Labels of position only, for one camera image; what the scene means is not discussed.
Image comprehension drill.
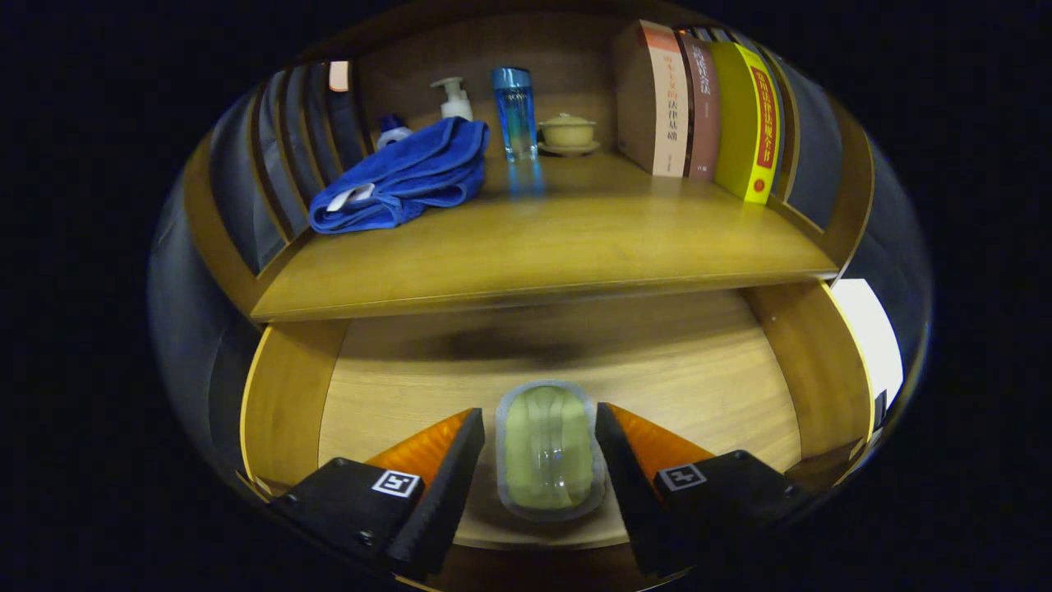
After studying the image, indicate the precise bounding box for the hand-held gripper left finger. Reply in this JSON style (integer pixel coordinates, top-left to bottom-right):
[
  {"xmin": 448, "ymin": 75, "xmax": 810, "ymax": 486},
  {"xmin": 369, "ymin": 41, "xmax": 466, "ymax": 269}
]
[{"xmin": 271, "ymin": 407, "xmax": 486, "ymax": 580}]

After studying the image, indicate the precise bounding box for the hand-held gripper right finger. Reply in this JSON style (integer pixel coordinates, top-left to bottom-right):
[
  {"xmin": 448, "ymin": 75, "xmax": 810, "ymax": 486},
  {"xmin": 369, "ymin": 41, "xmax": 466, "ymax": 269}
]
[{"xmin": 595, "ymin": 401, "xmax": 810, "ymax": 576}]

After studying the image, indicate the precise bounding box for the pale green grey-rimmed object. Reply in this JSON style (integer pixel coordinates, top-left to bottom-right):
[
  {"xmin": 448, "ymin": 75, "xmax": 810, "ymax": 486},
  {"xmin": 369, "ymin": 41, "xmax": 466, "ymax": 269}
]
[{"xmin": 495, "ymin": 380, "xmax": 607, "ymax": 522}]

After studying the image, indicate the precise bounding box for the wooden drawer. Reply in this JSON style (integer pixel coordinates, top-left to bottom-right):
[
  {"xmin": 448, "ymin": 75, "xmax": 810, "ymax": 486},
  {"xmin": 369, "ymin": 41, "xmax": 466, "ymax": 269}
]
[{"xmin": 238, "ymin": 280, "xmax": 876, "ymax": 591}]

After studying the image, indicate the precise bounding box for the wooden cabinet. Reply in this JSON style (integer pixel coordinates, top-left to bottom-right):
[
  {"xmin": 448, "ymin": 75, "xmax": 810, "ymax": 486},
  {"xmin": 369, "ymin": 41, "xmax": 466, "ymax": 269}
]
[{"xmin": 181, "ymin": 0, "xmax": 876, "ymax": 326}]

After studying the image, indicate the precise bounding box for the white plastic case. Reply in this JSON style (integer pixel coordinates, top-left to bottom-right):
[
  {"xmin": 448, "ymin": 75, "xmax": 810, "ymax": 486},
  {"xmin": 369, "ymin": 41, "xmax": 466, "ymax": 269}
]
[{"xmin": 830, "ymin": 278, "xmax": 905, "ymax": 412}]

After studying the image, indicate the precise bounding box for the blue folded towel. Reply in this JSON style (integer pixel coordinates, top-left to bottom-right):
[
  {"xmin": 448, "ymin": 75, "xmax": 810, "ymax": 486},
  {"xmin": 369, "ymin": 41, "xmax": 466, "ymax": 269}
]
[{"xmin": 308, "ymin": 117, "xmax": 491, "ymax": 235}]

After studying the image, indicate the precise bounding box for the small white bottle blue cap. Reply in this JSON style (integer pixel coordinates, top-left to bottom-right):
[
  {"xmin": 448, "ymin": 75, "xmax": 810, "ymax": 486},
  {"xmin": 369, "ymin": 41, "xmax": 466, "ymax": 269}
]
[{"xmin": 376, "ymin": 113, "xmax": 413, "ymax": 150}]

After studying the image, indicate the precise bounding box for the yellow lidded teacup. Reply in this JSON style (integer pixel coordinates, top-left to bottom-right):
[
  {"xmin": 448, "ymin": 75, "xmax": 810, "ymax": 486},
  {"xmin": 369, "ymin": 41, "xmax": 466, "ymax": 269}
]
[{"xmin": 538, "ymin": 113, "xmax": 602, "ymax": 157}]

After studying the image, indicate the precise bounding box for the brown book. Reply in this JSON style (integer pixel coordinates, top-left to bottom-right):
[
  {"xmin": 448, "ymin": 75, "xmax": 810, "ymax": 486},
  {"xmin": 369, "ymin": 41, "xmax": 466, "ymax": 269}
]
[{"xmin": 678, "ymin": 31, "xmax": 722, "ymax": 182}]

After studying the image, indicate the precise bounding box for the blue glass bottle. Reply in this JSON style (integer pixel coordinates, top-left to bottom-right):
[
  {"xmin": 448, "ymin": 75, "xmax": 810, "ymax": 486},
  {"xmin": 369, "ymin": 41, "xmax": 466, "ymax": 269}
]
[{"xmin": 491, "ymin": 67, "xmax": 539, "ymax": 163}]

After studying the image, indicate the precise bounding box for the yellow book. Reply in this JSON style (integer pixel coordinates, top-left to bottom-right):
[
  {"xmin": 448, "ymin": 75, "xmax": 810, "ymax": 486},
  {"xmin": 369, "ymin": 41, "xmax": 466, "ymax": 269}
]
[{"xmin": 708, "ymin": 41, "xmax": 783, "ymax": 205}]

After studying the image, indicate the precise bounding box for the white pump bottle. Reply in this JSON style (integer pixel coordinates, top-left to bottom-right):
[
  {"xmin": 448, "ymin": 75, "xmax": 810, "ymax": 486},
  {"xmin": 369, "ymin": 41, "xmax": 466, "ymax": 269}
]
[{"xmin": 430, "ymin": 76, "xmax": 474, "ymax": 123}]

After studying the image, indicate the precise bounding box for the beige book orange top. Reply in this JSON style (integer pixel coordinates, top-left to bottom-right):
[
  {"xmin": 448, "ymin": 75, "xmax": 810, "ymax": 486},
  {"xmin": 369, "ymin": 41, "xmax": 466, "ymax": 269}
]
[{"xmin": 612, "ymin": 20, "xmax": 691, "ymax": 178}]

